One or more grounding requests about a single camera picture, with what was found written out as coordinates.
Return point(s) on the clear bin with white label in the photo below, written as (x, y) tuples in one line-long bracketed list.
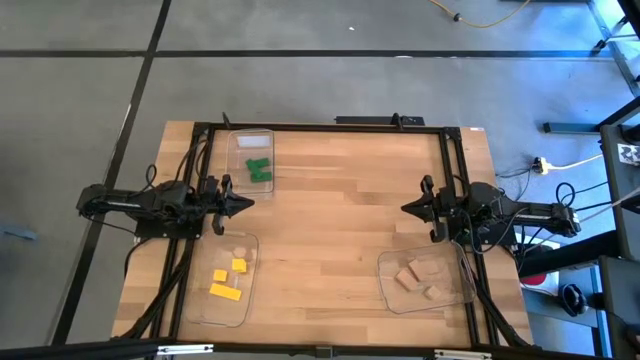
[(240, 150)]

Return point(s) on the black diagonal beam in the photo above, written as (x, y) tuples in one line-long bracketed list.
[(565, 255)]

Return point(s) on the red round object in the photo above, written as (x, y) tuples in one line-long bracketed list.
[(532, 280)]

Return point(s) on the black and white tag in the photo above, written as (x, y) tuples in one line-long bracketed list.
[(629, 154)]

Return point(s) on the natural wood block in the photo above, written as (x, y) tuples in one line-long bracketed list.
[(419, 269), (433, 292), (406, 280)]

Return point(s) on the black overhead beam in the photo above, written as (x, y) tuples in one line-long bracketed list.
[(75, 350)]

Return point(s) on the black aluminium table frame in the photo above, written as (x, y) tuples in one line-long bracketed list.
[(325, 127)]

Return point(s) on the white power strip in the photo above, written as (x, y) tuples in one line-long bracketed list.
[(541, 165)]

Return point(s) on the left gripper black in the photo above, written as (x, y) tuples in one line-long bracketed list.
[(212, 202)]

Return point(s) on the yellow cube block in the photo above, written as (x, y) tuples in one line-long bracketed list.
[(239, 265), (220, 275)]

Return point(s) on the clear plastic bin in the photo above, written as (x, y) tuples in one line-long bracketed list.
[(215, 310), (450, 270)]

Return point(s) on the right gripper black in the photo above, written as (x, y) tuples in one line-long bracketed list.
[(450, 210)]

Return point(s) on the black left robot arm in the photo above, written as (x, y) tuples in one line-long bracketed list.
[(130, 200)]

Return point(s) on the long yellow block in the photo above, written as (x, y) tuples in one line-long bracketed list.
[(225, 292)]

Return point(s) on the dark floor bar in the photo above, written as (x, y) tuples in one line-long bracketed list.
[(570, 128)]

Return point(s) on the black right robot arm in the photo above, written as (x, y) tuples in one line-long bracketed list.
[(535, 215)]

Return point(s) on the black headphones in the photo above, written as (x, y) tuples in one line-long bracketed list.
[(572, 299)]

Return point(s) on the silver bracket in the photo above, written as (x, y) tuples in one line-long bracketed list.
[(462, 354), (185, 349)]

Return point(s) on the black workbench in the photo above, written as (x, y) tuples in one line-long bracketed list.
[(612, 180)]

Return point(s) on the black bar behind table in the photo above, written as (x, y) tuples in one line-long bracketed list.
[(370, 120)]

